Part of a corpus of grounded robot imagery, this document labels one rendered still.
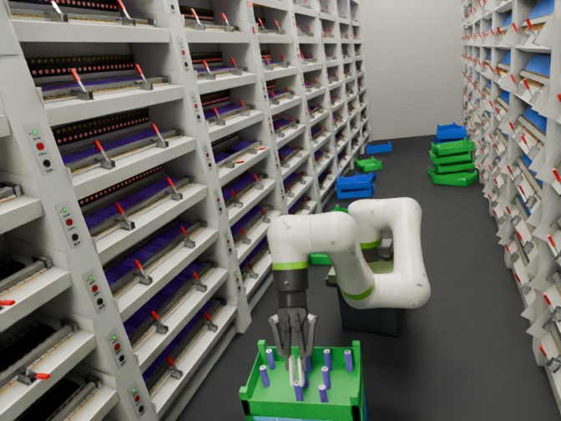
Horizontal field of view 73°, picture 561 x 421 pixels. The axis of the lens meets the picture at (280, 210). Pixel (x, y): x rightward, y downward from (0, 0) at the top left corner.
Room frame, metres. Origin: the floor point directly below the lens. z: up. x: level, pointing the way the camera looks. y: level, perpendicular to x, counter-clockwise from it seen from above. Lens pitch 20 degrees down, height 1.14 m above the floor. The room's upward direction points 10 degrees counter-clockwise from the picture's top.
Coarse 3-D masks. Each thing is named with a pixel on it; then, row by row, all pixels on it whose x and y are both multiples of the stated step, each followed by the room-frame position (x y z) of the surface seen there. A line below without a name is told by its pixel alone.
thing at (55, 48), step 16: (192, 0) 2.13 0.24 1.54; (208, 0) 2.27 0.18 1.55; (256, 16) 2.83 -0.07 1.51; (32, 48) 1.26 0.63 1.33; (48, 48) 1.31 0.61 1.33; (64, 48) 1.36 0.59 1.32; (80, 48) 1.42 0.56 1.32; (96, 48) 1.48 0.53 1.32; (112, 48) 1.55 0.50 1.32; (128, 48) 1.63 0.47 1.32; (192, 48) 2.04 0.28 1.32; (208, 48) 2.18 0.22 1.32; (128, 112) 1.54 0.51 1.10
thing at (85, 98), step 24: (48, 72) 1.26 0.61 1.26; (72, 72) 1.16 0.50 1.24; (96, 72) 1.43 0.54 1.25; (120, 72) 1.52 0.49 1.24; (144, 72) 1.62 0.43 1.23; (168, 72) 1.58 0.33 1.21; (48, 96) 1.11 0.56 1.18; (72, 96) 1.18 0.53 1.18; (96, 96) 1.22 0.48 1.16; (120, 96) 1.25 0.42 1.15; (144, 96) 1.35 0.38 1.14; (168, 96) 1.47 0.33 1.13; (48, 120) 1.02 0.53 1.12; (72, 120) 1.08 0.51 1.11
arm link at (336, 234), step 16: (320, 224) 0.87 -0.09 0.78; (336, 224) 0.85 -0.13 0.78; (352, 224) 0.86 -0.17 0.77; (320, 240) 0.85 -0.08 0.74; (336, 240) 0.84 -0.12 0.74; (352, 240) 0.84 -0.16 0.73; (336, 256) 0.87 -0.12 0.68; (352, 256) 0.89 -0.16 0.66; (336, 272) 0.99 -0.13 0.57; (352, 272) 0.94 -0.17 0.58; (368, 272) 1.00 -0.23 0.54; (352, 288) 1.00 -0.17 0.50
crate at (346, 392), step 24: (264, 360) 0.94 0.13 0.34; (312, 360) 0.92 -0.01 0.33; (336, 360) 0.90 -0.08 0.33; (360, 360) 0.84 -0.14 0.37; (288, 384) 0.85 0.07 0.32; (312, 384) 0.83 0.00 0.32; (336, 384) 0.82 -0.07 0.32; (360, 384) 0.77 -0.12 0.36; (264, 408) 0.76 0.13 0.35; (288, 408) 0.74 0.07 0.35; (312, 408) 0.72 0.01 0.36; (336, 408) 0.71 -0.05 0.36; (360, 408) 0.71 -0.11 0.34
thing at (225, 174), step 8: (240, 136) 2.26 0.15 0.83; (248, 136) 2.24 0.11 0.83; (256, 136) 2.22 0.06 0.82; (224, 144) 2.08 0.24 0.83; (264, 144) 2.21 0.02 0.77; (264, 152) 2.11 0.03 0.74; (240, 160) 1.91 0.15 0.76; (248, 160) 1.92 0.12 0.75; (256, 160) 2.03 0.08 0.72; (216, 168) 1.64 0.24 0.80; (224, 168) 1.78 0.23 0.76; (240, 168) 1.85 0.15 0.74; (248, 168) 1.93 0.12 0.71; (224, 176) 1.69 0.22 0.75; (232, 176) 1.77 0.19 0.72; (224, 184) 1.69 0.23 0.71
